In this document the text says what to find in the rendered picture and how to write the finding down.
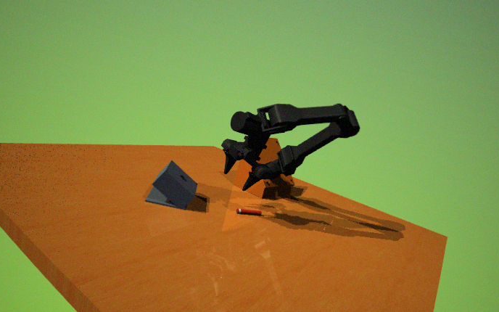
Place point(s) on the grey sloped panel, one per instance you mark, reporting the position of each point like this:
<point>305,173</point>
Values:
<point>172,187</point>

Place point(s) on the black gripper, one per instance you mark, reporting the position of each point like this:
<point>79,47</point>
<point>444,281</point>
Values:
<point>259,171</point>

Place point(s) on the red peg with white band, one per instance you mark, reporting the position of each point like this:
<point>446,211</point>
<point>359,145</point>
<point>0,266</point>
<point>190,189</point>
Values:
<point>248,212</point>

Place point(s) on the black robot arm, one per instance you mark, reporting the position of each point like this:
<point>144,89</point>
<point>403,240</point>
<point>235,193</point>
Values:
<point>285,117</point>

